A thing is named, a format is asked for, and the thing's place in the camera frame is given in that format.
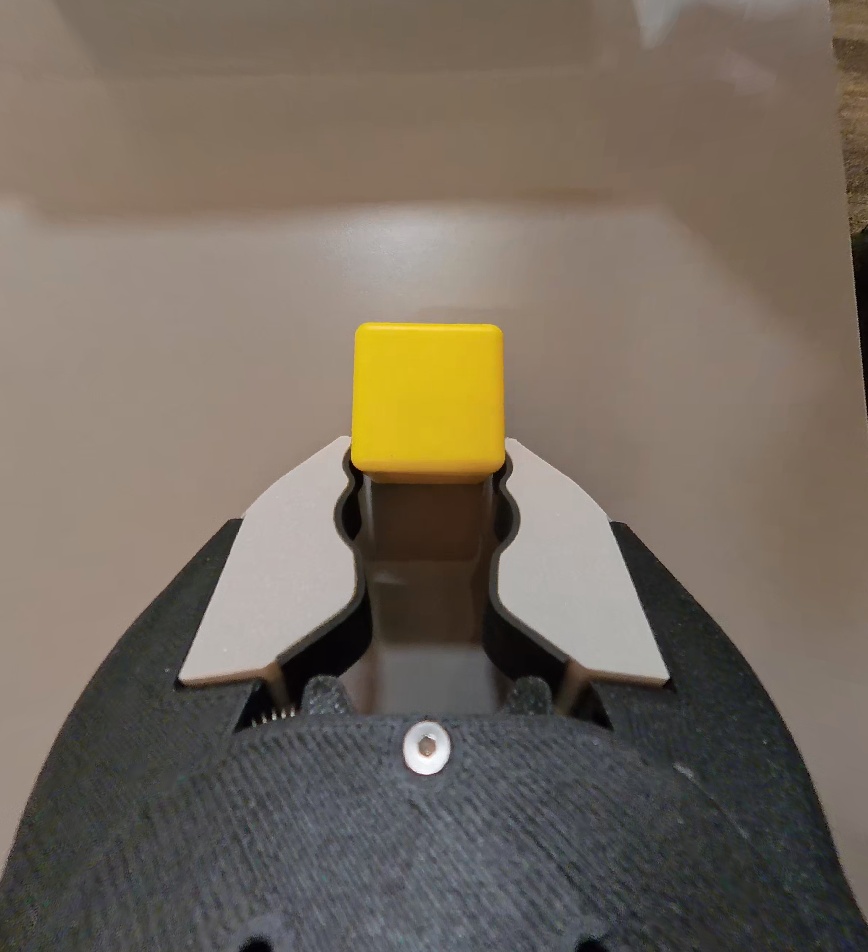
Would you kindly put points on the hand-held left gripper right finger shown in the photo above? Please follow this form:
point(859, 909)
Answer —
point(582, 587)

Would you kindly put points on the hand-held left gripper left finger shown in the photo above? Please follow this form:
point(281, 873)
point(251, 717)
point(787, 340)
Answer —
point(270, 580)

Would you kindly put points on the yellow cube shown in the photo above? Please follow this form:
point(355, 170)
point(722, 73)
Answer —
point(426, 394)

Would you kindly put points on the grey desk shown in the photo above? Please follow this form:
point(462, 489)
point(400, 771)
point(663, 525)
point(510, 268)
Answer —
point(144, 297)

